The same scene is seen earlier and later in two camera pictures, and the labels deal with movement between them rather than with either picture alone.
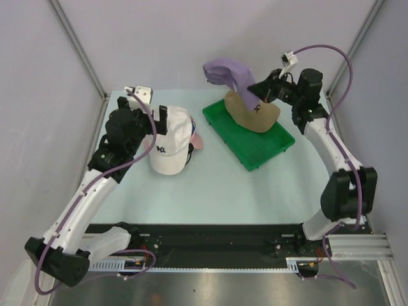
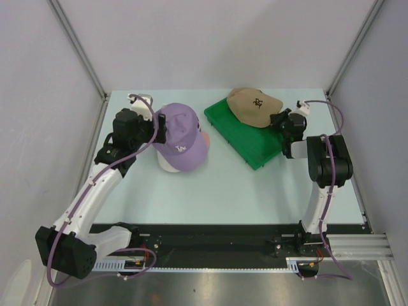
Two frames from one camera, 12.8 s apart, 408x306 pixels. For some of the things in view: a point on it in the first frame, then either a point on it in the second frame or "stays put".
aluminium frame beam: [360, 247] stays put
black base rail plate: [223, 246] stays put
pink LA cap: [195, 139] -> [207, 139]
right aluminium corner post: [370, 16] stays put
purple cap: [220, 71] -> [184, 145]
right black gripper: [266, 89] -> [276, 118]
